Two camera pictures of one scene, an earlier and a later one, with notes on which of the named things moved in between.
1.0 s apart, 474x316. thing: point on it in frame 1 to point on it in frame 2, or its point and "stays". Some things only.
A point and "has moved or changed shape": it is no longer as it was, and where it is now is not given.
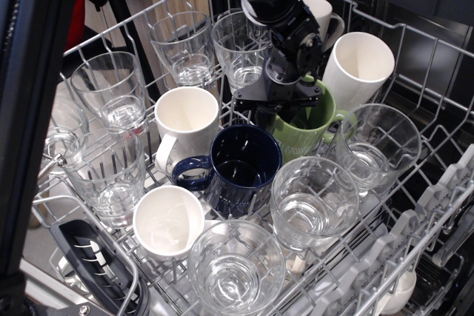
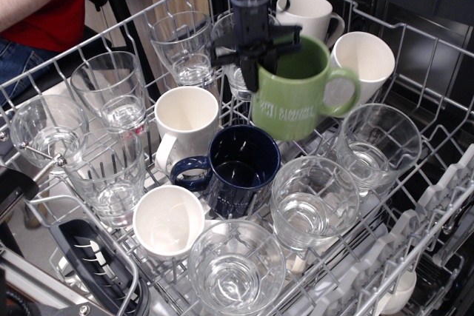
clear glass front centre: [236, 268] stays
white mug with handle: [187, 120] stays
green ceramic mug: [304, 132] has moved or changed shape
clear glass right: [377, 143] stays
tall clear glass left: [112, 83] stays
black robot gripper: [291, 75] to [256, 43]
